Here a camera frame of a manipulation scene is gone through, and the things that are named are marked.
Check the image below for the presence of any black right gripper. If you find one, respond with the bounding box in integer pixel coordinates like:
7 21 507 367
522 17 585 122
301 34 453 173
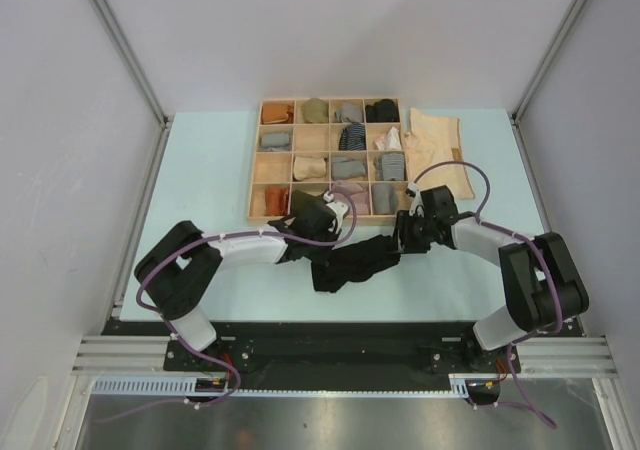
386 210 436 254

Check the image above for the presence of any black garment pile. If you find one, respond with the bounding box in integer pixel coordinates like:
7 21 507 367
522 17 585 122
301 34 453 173
311 235 401 293

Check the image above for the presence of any orange and cream underwear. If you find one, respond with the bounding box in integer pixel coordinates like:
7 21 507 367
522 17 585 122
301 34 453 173
264 185 289 216

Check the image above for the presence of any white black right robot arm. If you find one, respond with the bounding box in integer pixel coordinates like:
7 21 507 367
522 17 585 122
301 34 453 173
393 183 590 371

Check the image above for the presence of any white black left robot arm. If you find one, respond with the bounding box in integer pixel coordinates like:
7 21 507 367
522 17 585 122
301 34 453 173
134 191 355 370

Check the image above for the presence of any dark green rolled underwear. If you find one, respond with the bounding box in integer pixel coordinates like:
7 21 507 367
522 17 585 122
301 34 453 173
289 189 318 215

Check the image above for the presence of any grey rolled underwear bottom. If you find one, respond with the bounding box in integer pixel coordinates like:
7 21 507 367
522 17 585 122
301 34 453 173
371 182 398 215

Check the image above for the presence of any grey striped rolled underwear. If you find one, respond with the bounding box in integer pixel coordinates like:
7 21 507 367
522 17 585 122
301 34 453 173
374 153 405 181

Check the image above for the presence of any peach underwear flat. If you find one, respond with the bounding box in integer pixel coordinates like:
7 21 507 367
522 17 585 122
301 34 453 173
404 108 475 200

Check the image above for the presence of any peach rolled underwear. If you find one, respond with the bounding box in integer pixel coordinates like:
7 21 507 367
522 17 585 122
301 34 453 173
293 156 326 181

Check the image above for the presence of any grey rolled underwear middle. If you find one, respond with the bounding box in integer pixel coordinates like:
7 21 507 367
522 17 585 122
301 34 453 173
331 156 366 180

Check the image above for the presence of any pink white rolled underwear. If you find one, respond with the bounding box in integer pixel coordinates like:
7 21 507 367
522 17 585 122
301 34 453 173
374 127 402 151

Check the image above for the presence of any navy striped rolled underwear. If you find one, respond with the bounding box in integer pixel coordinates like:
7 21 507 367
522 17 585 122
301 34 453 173
338 122 366 151

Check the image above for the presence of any black rolled underwear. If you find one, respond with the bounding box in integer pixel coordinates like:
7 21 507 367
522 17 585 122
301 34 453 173
365 98 400 123

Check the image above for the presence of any grey rolled underwear left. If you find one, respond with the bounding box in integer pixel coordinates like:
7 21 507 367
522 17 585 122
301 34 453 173
260 132 291 152

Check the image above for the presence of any grey rolled underwear top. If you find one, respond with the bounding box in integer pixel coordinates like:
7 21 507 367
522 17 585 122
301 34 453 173
334 102 363 123

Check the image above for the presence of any olive rolled underwear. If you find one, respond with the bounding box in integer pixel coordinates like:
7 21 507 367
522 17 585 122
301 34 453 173
301 98 329 124

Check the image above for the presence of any orange rolled underwear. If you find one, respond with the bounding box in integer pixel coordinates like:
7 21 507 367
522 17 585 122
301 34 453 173
261 102 294 125

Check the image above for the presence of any wooden grid organizer tray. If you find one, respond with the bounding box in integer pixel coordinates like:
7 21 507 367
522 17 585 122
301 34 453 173
247 97 411 226

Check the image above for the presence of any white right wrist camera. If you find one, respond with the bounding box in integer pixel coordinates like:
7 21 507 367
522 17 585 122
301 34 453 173
405 181 424 217

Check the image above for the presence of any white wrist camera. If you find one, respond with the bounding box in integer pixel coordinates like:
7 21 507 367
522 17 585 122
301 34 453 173
322 191 351 234
405 181 424 217

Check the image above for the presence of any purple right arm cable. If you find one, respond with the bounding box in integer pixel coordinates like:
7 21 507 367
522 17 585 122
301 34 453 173
407 160 564 429

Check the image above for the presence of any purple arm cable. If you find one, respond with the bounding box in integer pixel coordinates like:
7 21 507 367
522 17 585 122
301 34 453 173
135 189 357 424
407 160 564 429

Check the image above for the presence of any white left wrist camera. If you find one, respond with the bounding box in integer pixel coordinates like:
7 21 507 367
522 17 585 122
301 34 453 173
322 191 351 234

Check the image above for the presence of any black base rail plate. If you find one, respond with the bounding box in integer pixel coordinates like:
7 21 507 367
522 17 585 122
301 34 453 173
102 319 586 394

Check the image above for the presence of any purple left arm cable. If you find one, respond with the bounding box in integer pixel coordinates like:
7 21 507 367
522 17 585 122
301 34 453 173
135 189 357 424

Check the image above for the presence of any white slotted cable duct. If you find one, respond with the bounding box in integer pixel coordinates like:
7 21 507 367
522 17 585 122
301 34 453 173
91 374 498 401

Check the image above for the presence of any aluminium frame profile front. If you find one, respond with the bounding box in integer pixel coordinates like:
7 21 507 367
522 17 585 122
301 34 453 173
73 336 618 379

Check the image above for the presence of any aluminium corner post right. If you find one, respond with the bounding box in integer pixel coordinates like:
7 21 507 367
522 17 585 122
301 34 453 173
510 0 590 126

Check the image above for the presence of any aluminium corner post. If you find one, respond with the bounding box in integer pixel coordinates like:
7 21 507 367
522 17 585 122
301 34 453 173
510 0 590 126
88 0 169 129

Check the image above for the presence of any aluminium corner post left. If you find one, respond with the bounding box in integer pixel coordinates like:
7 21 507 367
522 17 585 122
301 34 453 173
88 0 169 129

